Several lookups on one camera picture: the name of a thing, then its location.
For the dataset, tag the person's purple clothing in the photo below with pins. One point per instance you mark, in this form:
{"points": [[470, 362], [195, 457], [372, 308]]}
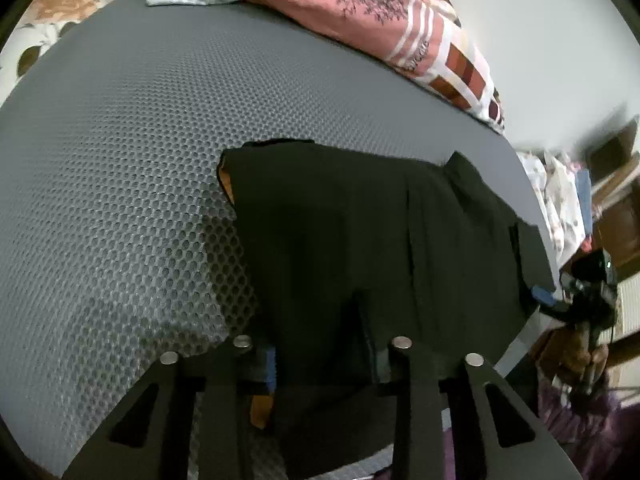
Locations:
{"points": [[590, 425]]}

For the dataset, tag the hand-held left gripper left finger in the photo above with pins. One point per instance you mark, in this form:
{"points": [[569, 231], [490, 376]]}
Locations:
{"points": [[270, 367]]}

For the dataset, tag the white orange floral pillow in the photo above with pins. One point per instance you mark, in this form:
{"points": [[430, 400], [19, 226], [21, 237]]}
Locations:
{"points": [[40, 25]]}

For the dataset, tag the person's right hand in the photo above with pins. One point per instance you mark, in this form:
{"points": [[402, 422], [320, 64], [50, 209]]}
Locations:
{"points": [[562, 355]]}

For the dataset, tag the white floral bedsheet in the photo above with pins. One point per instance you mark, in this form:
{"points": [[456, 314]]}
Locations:
{"points": [[555, 200]]}

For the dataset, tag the black pants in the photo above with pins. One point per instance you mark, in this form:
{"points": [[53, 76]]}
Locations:
{"points": [[360, 240]]}

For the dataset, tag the brown wooden furniture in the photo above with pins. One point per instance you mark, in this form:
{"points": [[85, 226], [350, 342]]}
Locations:
{"points": [[617, 200]]}

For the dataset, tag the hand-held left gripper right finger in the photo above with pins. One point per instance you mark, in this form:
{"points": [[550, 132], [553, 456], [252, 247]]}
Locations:
{"points": [[415, 410]]}

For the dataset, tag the grey mesh mat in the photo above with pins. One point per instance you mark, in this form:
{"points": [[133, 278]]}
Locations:
{"points": [[125, 160]]}

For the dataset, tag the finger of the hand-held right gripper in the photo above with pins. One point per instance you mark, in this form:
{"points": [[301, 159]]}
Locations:
{"points": [[545, 297]]}

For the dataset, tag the pink plaid pillow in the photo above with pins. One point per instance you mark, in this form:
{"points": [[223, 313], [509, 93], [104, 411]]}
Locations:
{"points": [[390, 25]]}

